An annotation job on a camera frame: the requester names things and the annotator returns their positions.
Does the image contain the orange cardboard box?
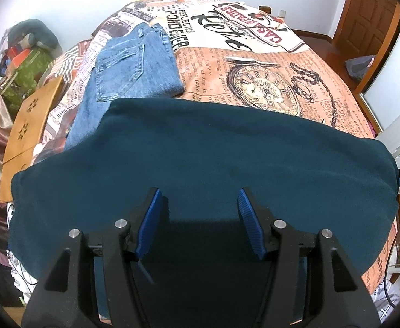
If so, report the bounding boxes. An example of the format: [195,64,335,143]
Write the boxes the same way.
[8,46,33,67]

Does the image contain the blue jeans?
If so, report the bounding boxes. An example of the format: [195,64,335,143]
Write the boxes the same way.
[64,22,186,151]

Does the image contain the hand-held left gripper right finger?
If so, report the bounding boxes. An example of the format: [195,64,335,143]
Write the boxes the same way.
[237,187,381,328]

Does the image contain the printed bed blanket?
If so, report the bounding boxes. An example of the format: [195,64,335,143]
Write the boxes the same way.
[7,0,400,301]

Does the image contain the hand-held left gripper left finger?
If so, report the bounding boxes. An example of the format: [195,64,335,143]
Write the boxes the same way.
[21,187,169,328]

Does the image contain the dark green pants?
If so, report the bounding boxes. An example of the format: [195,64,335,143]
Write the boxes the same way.
[8,97,399,328]

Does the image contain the grey cloth bundle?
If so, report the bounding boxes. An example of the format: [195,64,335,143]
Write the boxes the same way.
[344,55,376,83]

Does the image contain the green storage bag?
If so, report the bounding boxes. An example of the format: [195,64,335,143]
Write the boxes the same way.
[2,49,55,110]

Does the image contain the wooden bedside board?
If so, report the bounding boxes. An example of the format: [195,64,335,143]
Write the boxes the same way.
[0,75,65,203]

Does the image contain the brown wooden door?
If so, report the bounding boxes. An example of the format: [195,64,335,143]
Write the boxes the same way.
[333,0,400,58]

